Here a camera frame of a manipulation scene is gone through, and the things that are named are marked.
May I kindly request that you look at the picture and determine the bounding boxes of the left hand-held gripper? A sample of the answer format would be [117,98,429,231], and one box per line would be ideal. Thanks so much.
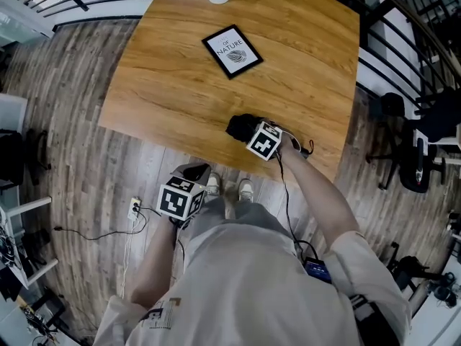
[156,162,212,222]

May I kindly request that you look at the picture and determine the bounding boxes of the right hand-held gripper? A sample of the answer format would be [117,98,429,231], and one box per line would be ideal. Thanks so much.
[246,120,285,162]

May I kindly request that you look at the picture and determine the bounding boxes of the black umbrella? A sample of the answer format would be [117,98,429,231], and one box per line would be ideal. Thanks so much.
[225,112,315,160]

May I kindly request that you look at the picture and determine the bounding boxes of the person's right forearm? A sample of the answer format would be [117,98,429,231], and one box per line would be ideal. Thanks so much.
[277,135,362,256]

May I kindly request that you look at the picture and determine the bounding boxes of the person's left forearm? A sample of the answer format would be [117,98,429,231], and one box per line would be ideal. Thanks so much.
[130,215,182,310]

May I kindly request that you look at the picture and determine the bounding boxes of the person's left shoe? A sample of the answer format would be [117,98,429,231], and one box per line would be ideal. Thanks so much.
[206,172,222,197]

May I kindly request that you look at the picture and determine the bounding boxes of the person's shoe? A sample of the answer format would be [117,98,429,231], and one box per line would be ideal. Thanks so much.
[206,172,222,197]
[237,178,256,204]

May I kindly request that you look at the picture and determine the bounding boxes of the white power strip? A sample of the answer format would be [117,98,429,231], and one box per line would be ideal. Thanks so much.
[127,197,142,221]

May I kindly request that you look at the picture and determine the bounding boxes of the person's right shoe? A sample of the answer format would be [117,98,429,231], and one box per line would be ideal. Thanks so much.
[237,178,256,204]

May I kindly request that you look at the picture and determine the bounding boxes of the person's grey trousers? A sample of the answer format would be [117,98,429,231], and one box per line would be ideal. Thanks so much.
[186,195,289,238]

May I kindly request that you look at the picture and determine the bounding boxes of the black framed book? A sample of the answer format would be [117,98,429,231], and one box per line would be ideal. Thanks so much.
[201,24,264,81]

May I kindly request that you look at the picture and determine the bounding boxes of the wooden table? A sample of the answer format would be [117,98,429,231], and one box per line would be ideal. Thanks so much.
[97,0,362,184]

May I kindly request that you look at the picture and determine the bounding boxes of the person's beige shirt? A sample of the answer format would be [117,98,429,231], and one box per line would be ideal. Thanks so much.
[92,221,412,346]

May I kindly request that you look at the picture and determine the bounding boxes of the black waste bin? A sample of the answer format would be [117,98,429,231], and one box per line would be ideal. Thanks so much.
[380,92,406,117]

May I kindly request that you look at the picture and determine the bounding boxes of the black and blue battery pack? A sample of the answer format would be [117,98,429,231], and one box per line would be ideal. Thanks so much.
[303,257,333,285]

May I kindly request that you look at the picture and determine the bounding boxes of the white side desk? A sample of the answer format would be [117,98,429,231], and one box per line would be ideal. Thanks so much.
[0,195,59,290]

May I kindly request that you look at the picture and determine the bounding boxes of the black high-back office chair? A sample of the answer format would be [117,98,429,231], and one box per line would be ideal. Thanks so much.
[366,86,461,195]

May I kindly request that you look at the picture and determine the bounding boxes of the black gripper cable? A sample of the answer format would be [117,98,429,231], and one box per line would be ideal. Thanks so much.
[275,155,321,261]

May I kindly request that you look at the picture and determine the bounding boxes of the black floor cable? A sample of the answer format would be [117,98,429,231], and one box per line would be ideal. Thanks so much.
[53,207,148,241]

